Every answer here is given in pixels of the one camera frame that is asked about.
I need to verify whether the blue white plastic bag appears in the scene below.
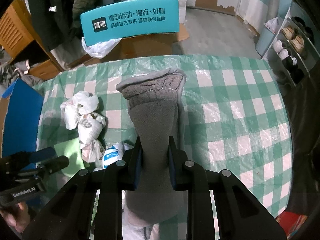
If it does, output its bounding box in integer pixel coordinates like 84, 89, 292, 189
103, 142, 133, 168

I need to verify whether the light green cloth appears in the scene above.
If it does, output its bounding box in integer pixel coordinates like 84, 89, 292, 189
54, 138, 85, 178

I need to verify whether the grey fleece sock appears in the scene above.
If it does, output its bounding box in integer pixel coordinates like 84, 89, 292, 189
116, 69, 186, 227

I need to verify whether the person's left hand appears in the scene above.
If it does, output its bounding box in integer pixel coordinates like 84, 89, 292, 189
1, 202, 31, 233

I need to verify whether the blue cardboard box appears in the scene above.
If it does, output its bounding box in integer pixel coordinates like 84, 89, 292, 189
1, 79, 43, 168

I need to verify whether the crumpled white plastic bag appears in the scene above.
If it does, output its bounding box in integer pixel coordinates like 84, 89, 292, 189
60, 91, 106, 163

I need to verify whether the red book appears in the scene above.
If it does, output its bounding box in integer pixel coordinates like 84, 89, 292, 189
276, 211, 308, 239

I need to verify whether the grey clothes pile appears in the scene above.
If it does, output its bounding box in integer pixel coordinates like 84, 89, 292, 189
0, 46, 44, 95

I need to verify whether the green checkered tablecloth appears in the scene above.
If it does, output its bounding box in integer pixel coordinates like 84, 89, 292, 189
34, 55, 292, 217

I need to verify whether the white plastic bag on floor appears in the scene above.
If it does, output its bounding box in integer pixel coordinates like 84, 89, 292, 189
81, 37, 122, 59

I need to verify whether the brown cardboard sheet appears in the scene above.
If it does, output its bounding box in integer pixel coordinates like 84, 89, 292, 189
68, 24, 189, 69

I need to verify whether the wooden louvered cabinet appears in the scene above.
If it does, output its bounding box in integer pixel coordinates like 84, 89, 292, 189
1, 0, 63, 80

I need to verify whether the teal printed box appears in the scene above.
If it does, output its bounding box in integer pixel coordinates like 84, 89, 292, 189
80, 0, 180, 46

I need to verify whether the dark hanging jacket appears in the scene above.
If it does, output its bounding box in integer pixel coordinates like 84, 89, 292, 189
28, 0, 125, 51

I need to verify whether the white shoe rack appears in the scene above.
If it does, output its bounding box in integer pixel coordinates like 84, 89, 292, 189
263, 0, 319, 87

